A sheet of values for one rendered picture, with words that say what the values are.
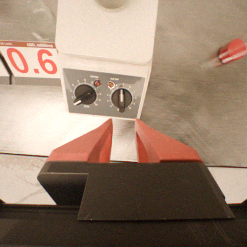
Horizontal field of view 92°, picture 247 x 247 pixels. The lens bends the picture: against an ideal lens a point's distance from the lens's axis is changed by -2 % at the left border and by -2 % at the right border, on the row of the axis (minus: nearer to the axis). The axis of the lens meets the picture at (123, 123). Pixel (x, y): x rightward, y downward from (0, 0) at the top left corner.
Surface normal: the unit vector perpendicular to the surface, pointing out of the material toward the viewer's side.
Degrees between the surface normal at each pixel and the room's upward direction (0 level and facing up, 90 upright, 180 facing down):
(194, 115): 0
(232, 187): 0
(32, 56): 40
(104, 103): 30
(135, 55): 0
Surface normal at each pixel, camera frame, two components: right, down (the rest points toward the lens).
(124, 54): 0.07, 0.11
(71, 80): 0.01, 0.59
